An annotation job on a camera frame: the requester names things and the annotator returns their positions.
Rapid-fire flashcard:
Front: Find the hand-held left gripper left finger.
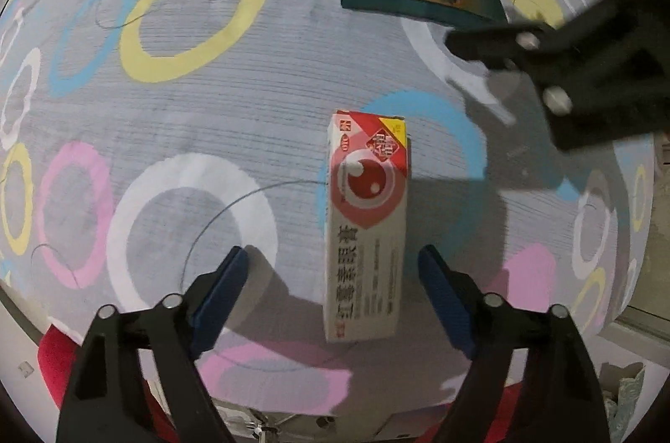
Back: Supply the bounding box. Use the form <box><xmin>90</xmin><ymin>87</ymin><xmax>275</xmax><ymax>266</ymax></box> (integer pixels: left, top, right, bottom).
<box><xmin>57</xmin><ymin>245</ymin><xmax>249</xmax><ymax>443</ymax></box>

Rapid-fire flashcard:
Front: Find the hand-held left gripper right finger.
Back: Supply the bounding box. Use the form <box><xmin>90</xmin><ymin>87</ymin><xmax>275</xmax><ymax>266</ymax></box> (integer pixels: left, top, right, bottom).
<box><xmin>417</xmin><ymin>244</ymin><xmax>611</xmax><ymax>443</ymax></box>

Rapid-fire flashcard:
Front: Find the white and red box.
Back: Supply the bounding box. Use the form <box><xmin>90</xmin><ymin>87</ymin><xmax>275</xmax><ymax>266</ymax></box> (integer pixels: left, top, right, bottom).
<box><xmin>318</xmin><ymin>109</ymin><xmax>412</xmax><ymax>344</ymax></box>

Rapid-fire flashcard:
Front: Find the red chair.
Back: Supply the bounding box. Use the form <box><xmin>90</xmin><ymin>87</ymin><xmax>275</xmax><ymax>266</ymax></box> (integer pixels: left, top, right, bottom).
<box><xmin>38</xmin><ymin>324</ymin><xmax>529</xmax><ymax>443</ymax></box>

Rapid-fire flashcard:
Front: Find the pale patterned bag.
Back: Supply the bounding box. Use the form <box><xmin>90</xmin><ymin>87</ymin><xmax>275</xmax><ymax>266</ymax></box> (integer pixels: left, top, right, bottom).
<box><xmin>599</xmin><ymin>362</ymin><xmax>647</xmax><ymax>443</ymax></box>

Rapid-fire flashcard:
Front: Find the grey ring-patterned cloth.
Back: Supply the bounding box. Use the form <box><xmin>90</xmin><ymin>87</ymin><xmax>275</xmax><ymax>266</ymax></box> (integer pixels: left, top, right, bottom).
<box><xmin>0</xmin><ymin>0</ymin><xmax>657</xmax><ymax>423</ymax></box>

